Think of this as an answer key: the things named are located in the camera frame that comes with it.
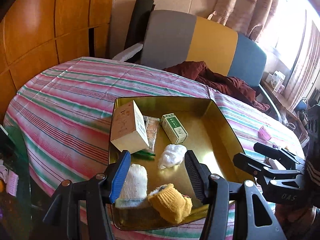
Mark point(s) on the pink patterned curtain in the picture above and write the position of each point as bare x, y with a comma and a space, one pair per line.
287, 30

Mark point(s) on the white foam block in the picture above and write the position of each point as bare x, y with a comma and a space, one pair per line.
276, 165

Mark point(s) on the maroon jacket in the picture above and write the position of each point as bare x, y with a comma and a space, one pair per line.
231, 86

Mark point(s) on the cracker snack packet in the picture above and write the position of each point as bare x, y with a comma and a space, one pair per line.
152, 125

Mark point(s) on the wooden side shelf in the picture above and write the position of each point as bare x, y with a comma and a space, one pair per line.
282, 105

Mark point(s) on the orange wooden wardrobe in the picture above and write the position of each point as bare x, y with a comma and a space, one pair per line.
38, 34

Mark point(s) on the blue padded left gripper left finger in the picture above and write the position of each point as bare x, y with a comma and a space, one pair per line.
117, 175

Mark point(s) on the white plastic bag ball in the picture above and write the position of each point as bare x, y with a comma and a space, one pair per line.
172, 155

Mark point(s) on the white boxes on shelf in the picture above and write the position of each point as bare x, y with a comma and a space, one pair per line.
275, 80

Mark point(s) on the striped pink green tablecloth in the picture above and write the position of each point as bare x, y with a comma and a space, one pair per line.
65, 116

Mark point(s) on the beige medicine box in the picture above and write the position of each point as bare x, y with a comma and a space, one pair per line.
128, 131

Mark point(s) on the green glass side table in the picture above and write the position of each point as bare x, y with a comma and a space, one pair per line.
15, 211

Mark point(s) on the grey yellow blue chair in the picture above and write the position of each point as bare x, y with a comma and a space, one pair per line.
173, 37

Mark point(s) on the white knitted sock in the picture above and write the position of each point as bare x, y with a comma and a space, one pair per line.
134, 191

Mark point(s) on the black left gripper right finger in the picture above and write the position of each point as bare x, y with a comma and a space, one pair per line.
198, 174

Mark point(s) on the yellow knitted sock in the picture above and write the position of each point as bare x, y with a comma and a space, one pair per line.
171, 205

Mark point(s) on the green white medicine box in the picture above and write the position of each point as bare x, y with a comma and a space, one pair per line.
173, 128

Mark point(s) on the pink white cloth item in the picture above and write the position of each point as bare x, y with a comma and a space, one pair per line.
10, 179

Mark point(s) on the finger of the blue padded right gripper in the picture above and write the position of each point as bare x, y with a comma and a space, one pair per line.
259, 170

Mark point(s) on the blue cup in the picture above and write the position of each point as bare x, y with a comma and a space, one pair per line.
302, 105

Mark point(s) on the pink hair roller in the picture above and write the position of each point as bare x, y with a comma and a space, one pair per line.
264, 134

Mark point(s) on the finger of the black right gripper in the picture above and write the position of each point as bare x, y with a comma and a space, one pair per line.
289, 160

